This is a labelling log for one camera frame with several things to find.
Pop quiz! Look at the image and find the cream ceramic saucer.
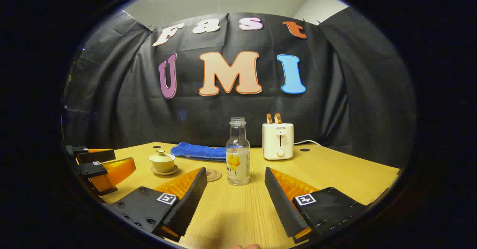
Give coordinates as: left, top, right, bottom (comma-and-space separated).
151, 164, 179, 176

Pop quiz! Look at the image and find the cream teacup lid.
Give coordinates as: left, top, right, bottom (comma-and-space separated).
149, 149, 176, 163

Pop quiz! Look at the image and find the clear glass water bottle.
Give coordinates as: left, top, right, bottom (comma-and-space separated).
225, 117, 251, 186

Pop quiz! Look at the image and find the black backdrop cloth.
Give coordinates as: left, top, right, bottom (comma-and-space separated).
61, 7, 416, 169

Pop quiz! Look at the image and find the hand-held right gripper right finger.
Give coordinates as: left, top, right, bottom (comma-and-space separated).
265, 167, 369, 244

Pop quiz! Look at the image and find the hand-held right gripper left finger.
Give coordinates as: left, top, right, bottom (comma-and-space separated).
105, 167, 208, 242

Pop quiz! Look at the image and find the cream white toaster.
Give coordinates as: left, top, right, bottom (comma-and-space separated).
262, 123, 294, 161

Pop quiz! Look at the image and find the cream ceramic teacup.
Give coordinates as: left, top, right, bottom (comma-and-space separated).
149, 155, 176, 173

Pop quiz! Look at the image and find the blue folded towel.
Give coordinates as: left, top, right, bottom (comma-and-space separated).
170, 142, 228, 163

